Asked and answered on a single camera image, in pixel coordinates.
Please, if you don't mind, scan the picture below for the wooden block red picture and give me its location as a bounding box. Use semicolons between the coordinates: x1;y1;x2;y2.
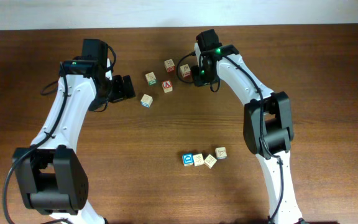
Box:
180;64;191;78

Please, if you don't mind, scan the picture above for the wooden block blue letter side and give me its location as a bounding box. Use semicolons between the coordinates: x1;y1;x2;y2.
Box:
215;147;227;159

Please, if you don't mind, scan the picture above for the wooden block green edge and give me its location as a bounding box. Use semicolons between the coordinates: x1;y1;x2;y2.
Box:
204;154;217;169

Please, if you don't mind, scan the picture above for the blue letter D block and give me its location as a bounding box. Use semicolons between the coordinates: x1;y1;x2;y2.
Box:
182;153;194;166

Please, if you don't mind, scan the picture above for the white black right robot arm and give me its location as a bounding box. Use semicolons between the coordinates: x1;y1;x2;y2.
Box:
193;29;305;223

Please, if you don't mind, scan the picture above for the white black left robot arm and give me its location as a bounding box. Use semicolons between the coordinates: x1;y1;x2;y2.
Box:
7;39;135;223

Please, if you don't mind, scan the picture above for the wooden pretzel block blue side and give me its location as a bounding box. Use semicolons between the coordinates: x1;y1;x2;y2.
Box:
140;94;153;108

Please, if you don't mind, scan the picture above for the wooden block green side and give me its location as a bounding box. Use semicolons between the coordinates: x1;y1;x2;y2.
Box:
145;72;157;85

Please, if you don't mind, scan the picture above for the wooden block red side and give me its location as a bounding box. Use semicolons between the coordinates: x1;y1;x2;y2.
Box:
164;59;175;73

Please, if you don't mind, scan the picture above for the red letter A block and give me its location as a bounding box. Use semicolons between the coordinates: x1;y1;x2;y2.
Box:
162;80;173;93

